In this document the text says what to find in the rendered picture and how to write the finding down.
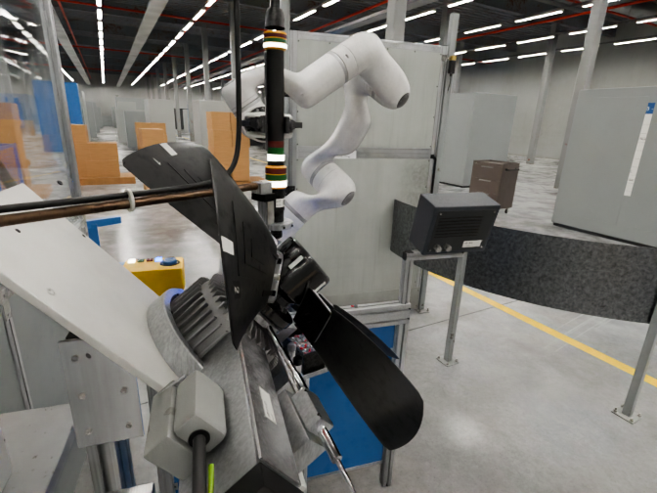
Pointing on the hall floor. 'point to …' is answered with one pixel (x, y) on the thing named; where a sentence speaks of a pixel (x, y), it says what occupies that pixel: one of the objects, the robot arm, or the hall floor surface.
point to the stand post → (109, 462)
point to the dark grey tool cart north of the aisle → (495, 180)
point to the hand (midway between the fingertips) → (274, 124)
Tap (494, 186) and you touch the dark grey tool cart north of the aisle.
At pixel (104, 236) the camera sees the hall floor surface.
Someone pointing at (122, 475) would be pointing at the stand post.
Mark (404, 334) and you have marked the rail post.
